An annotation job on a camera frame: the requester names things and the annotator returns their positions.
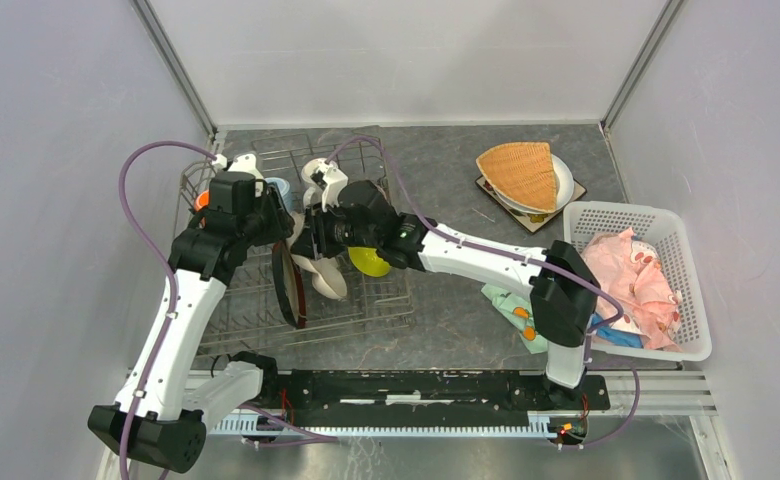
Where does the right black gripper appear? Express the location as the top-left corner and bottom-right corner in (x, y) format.
(291, 197), (380, 261)

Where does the light blue mug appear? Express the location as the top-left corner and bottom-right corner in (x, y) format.
(265, 177), (294, 212)

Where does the lime green bowl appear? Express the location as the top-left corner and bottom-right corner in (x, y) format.
(348, 247), (392, 278)

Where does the white floral mug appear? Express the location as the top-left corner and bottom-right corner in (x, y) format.
(300, 157), (341, 210)

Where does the red-rimmed beige plate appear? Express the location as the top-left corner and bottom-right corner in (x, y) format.
(271, 241), (307, 330)

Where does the orange mug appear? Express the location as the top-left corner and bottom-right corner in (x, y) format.
(194, 190), (209, 211)

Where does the cream divided plate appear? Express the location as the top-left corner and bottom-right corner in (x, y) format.
(286, 212), (348, 300)

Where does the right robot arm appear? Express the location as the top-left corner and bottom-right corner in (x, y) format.
(291, 181), (604, 408)

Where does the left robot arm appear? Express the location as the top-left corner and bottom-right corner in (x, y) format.
(87, 171), (293, 473)

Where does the square floral plate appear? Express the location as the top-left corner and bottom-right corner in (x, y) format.
(475, 176), (587, 234)

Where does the green cartoon cloth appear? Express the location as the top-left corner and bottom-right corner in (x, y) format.
(481, 284), (548, 354)

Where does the plain white plate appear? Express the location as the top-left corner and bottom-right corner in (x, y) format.
(493, 154), (575, 214)

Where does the white plastic basket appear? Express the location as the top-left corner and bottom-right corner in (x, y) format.
(563, 201), (712, 362)

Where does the pink patterned cloth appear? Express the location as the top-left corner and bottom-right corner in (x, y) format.
(581, 228), (682, 351)

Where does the blue cloth in basket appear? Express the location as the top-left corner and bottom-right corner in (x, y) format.
(594, 326), (643, 348)

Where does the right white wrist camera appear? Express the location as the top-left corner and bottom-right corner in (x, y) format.
(310, 158), (349, 211)

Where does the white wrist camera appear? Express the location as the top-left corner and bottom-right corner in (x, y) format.
(208, 152), (265, 198)
(310, 158), (349, 211)

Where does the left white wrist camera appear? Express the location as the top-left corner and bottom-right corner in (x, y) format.
(208, 152), (265, 198)

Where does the grey wire dish rack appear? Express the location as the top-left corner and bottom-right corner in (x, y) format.
(174, 133), (414, 359)

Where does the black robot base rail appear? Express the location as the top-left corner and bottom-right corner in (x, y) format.
(214, 351), (613, 444)

